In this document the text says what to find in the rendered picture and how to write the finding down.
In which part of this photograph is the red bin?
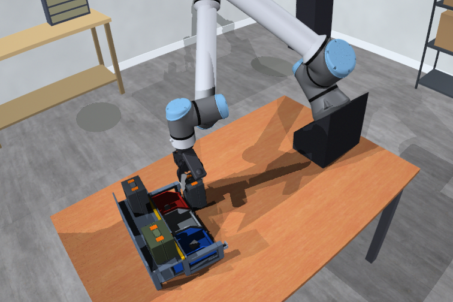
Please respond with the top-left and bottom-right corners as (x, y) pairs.
(152, 191), (189, 215)

